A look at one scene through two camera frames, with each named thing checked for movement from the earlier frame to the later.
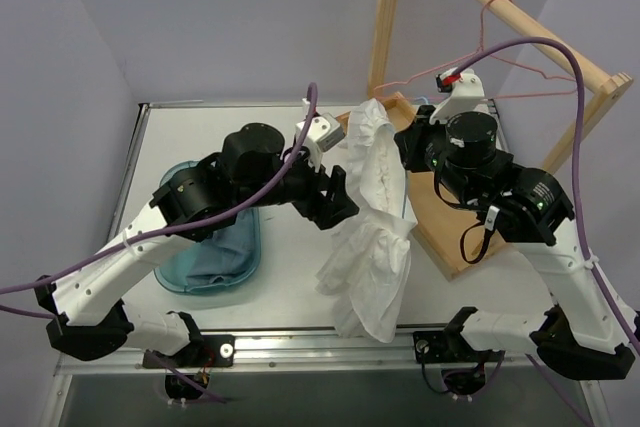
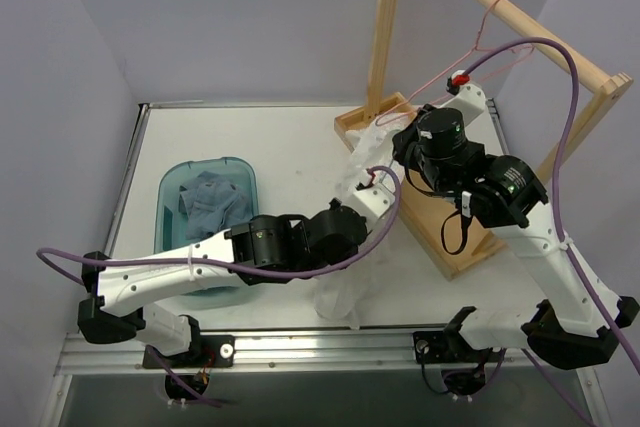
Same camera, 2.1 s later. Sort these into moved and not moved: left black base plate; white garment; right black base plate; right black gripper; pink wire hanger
Moved: pink wire hanger; white garment
Not moved: right black base plate; right black gripper; left black base plate
